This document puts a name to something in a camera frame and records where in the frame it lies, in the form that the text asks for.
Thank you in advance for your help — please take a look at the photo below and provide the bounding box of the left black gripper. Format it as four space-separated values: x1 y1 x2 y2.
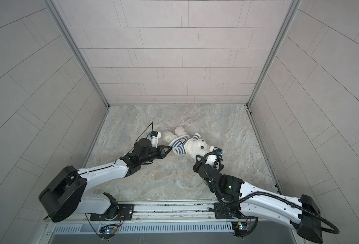
138 145 172 165

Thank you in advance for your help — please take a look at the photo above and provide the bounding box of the blue white striped knit sweater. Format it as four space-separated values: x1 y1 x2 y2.
169 133 201 155

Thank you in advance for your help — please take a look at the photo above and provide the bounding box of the white plush teddy bear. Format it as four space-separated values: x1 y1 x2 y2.
162 127 211 159

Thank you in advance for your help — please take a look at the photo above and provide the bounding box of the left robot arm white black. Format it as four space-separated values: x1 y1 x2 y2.
38 138 172 223

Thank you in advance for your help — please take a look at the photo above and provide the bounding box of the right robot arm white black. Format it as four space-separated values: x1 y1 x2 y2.
193 153 323 244

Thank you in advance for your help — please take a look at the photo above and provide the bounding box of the white ventilation grille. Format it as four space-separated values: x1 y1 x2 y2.
53 221 233 234

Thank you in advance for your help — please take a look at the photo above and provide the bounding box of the right green circuit board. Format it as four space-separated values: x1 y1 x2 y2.
231 222 249 237

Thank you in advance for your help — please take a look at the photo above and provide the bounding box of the green circuit board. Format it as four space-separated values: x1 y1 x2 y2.
231 222 249 237
100 224 119 240

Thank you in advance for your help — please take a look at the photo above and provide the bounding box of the left green circuit board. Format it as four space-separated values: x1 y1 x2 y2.
100 224 119 240

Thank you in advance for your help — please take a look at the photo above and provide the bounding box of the left corner aluminium profile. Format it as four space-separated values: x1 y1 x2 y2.
43 0 110 107

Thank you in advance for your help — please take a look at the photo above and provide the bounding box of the corner aluminium profile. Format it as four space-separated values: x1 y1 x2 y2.
247 0 303 107
43 0 110 107

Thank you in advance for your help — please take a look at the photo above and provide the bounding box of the right corner aluminium profile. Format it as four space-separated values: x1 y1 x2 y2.
247 0 303 107

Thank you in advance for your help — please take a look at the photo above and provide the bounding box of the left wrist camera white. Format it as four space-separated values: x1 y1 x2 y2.
149 131 161 148

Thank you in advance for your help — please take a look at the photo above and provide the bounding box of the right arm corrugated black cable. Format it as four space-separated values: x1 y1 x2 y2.
199 151 340 235

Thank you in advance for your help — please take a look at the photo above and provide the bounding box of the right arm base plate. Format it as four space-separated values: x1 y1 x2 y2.
210 202 251 220

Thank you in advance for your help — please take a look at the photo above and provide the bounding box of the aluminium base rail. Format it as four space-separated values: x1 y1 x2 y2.
45 199 250 225

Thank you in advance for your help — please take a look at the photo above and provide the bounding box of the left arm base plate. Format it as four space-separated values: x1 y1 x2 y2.
89 204 135 221

